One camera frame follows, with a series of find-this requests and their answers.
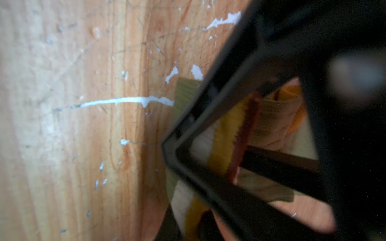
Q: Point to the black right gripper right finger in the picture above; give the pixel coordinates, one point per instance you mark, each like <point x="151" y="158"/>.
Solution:
<point x="208" y="229"/>

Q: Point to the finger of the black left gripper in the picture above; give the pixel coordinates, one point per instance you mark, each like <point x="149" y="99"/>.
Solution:
<point x="259" y="57"/>

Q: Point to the green striped sock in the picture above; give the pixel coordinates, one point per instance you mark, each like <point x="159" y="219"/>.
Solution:
<point x="271" y="124"/>

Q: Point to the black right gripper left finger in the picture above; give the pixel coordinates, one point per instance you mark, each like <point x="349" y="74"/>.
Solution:
<point x="169" y="230"/>

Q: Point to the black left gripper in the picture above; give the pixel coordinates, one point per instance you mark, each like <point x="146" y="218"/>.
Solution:
<point x="338" y="51"/>

